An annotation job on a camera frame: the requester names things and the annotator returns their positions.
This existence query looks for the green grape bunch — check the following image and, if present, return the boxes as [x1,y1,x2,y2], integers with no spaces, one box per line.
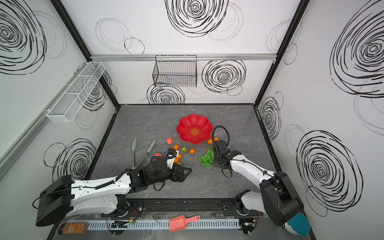
[198,146,215,167]

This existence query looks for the red flower fruit bowl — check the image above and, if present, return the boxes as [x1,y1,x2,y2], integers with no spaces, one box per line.
[177,114,214,145]

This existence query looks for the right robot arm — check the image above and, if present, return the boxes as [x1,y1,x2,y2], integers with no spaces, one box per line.
[213,140,304,226]

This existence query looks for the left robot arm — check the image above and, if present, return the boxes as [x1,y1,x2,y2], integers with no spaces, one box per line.
[36,159,192,227]

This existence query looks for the metal green-tipped tongs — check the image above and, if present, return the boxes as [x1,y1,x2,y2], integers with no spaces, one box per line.
[132,138,157,169]

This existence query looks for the pink plastic scoop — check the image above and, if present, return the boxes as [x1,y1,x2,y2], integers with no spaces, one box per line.
[169,215,201,232]

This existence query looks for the teal lidded white jug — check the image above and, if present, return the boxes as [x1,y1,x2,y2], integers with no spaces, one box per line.
[284,213,311,236]

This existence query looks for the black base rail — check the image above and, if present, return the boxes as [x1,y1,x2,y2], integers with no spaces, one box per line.
[101,197,304,217]

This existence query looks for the white slotted cable duct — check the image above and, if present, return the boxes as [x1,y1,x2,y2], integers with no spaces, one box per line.
[87,219,241,231]

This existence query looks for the black wire basket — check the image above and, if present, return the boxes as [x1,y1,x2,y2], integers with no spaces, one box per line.
[152,55,198,88]

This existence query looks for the white mesh wall shelf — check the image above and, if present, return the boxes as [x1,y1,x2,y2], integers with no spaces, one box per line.
[47,62,106,123]

